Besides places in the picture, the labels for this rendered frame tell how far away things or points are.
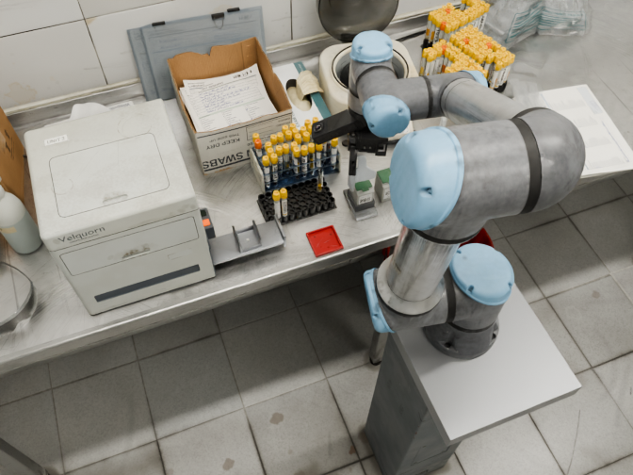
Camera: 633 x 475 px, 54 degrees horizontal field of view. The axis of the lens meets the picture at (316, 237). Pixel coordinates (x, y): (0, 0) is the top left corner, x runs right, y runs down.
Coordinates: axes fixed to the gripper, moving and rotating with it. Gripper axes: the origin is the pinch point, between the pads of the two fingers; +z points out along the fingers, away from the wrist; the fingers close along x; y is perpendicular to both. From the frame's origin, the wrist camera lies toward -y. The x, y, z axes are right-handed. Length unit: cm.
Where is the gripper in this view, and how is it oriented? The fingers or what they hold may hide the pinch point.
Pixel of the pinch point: (349, 169)
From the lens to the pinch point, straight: 140.1
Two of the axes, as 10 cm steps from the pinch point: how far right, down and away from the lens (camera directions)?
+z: -0.1, 5.6, 8.3
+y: 10.0, 0.4, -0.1
